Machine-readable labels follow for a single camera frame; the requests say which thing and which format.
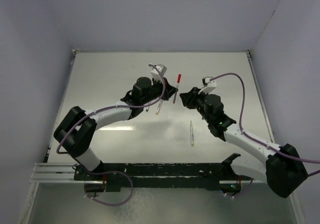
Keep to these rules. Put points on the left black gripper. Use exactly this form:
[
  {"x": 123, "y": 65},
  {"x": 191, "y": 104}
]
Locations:
[{"x": 169, "y": 92}]

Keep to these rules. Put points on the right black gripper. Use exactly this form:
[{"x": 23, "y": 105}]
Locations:
[{"x": 188, "y": 98}]

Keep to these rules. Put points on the red-end marker pen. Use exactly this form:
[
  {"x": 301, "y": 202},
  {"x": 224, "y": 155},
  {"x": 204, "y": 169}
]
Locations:
[{"x": 175, "y": 94}]

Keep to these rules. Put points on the yellow-end marker pen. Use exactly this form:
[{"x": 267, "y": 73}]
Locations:
[{"x": 159, "y": 107}]

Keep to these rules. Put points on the green-end marker pen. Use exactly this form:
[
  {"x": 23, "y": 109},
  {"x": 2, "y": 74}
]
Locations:
[{"x": 191, "y": 134}]

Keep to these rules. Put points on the red pen cap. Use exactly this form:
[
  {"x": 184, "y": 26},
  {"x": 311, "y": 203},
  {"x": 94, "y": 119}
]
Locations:
[{"x": 179, "y": 78}]

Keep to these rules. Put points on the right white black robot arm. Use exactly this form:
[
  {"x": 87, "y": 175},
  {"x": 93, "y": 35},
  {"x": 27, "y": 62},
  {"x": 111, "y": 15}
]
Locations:
[{"x": 278, "y": 166}]

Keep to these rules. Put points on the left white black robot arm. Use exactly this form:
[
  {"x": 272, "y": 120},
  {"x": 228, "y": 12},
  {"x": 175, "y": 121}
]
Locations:
[{"x": 76, "y": 130}]

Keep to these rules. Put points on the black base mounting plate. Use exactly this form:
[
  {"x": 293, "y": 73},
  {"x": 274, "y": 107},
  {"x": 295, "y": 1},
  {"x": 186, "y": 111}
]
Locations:
[{"x": 112, "y": 177}]

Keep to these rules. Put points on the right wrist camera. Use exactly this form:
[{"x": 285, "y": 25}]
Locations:
[{"x": 209, "y": 84}]

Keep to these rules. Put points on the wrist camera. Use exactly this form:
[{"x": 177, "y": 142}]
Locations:
[
  {"x": 158, "y": 71},
  {"x": 209, "y": 84}
]

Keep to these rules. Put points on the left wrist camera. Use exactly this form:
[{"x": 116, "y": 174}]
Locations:
[{"x": 158, "y": 71}]

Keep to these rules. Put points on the aluminium extrusion rail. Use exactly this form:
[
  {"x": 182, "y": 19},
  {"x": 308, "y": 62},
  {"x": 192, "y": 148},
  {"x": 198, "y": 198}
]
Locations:
[{"x": 53, "y": 173}]

